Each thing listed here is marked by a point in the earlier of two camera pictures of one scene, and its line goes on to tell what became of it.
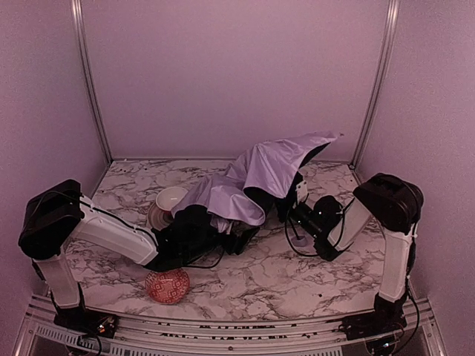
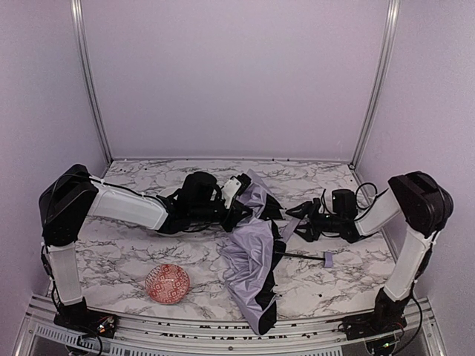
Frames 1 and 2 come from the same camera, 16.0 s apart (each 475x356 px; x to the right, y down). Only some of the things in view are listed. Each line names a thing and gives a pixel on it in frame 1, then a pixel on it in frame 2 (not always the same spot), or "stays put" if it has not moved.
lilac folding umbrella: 263,176 to 251,253
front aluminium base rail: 45,335 stays put
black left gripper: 230,242 to 230,216
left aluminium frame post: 78,24 stays put
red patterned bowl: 168,286 stays put
